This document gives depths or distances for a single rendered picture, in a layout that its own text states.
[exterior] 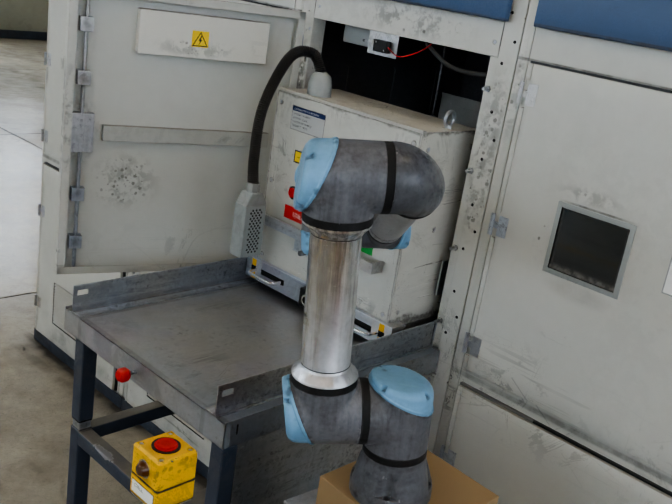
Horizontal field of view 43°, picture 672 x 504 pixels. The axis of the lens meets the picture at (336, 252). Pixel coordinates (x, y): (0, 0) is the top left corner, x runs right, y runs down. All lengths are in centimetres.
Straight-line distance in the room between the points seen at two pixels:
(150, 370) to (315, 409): 52
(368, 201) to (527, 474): 97
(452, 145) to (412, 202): 71
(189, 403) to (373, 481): 44
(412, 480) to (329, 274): 41
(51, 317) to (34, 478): 90
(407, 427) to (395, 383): 8
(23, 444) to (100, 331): 123
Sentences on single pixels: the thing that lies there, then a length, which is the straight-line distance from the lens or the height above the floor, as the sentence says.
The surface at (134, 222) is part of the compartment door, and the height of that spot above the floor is 97.
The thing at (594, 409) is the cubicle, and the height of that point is 90.
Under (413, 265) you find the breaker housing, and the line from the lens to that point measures 204.
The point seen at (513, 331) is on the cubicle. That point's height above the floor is 99.
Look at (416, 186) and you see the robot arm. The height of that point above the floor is 141.
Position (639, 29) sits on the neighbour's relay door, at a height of 168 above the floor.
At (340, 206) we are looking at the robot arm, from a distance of 130.
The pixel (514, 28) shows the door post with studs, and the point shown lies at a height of 164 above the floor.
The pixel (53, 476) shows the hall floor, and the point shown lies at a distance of 303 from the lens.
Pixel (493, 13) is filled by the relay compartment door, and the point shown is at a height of 166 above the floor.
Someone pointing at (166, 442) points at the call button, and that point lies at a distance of 151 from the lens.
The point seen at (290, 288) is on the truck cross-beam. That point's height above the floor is 89.
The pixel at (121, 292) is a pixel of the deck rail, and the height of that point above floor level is 88.
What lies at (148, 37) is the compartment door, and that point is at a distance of 224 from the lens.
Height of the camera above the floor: 171
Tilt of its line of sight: 18 degrees down
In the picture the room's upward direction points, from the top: 9 degrees clockwise
